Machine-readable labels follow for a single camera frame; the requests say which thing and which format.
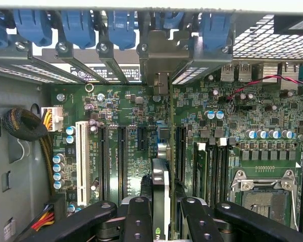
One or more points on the green motherboard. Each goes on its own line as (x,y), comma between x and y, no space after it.
(131,100)

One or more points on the dark gray PC case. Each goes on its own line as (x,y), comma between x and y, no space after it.
(5,83)

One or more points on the metal slot cover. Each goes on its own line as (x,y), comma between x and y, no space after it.
(212,58)
(22,50)

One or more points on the green RAM stick in slot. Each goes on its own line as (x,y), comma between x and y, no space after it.
(200,171)

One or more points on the white expansion slot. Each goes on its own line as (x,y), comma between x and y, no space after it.
(82,164)

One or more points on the short black expansion slot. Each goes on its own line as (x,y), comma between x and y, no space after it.
(142,138)

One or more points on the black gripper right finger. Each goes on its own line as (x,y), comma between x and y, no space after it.
(199,221)

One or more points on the CPU socket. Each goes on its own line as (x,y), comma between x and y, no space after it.
(263,201)

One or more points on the white power connector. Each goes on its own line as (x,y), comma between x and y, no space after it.
(56,118)

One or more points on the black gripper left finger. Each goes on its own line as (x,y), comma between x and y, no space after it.
(137,219)

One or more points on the metal locking lever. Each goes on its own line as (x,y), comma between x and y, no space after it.
(296,214)

